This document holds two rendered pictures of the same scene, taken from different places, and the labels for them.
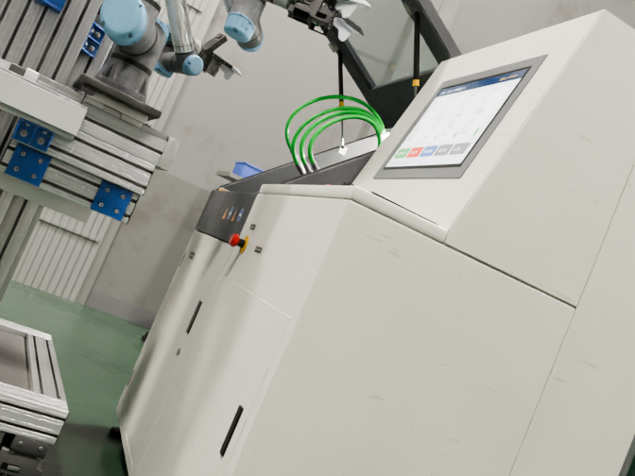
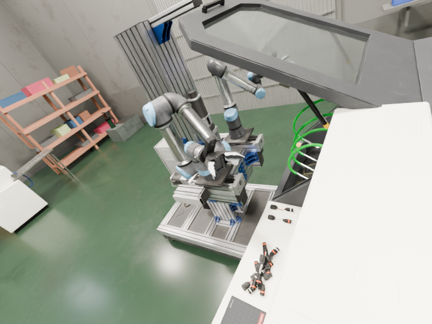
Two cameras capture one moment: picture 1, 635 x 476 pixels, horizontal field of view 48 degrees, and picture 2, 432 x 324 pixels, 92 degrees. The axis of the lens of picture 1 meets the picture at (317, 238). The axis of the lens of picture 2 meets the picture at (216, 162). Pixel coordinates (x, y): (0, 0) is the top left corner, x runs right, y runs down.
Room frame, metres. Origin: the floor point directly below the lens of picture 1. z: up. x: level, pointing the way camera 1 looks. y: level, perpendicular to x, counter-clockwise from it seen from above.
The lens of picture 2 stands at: (1.47, -0.48, 1.93)
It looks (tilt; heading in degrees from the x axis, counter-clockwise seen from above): 34 degrees down; 66
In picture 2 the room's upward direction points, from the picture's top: 25 degrees counter-clockwise
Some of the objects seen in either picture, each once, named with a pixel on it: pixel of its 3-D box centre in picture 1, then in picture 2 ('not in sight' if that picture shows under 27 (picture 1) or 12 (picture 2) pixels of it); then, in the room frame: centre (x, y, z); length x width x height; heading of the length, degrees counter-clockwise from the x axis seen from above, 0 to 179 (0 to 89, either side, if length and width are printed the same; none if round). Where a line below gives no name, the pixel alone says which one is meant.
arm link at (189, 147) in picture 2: not in sight; (195, 150); (1.79, 0.40, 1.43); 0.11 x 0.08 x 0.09; 88
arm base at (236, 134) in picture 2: not in sight; (236, 130); (2.38, 0.86, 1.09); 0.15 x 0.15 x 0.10
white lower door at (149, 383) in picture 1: (170, 333); not in sight; (2.32, 0.32, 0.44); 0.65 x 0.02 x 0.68; 19
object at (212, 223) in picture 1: (228, 215); (292, 173); (2.32, 0.30, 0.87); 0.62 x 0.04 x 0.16; 19
